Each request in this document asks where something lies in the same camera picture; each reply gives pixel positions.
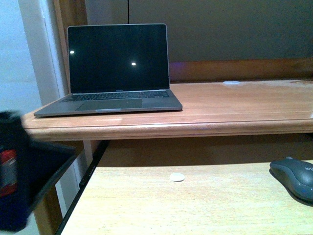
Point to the wooden desk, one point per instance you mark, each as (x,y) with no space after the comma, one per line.
(275,96)

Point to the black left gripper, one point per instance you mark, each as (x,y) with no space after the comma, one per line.
(28,168)

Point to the wooden pull-out keyboard tray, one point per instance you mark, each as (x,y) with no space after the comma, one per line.
(228,190)

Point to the grey wireless computer mouse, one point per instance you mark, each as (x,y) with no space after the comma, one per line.
(296,176)

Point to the grey laptop computer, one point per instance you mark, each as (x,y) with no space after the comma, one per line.
(116,69)

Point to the white round tray sticker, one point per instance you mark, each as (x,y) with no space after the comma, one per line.
(177,177)

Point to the white round desk sticker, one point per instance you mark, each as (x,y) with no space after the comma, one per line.
(231,82)

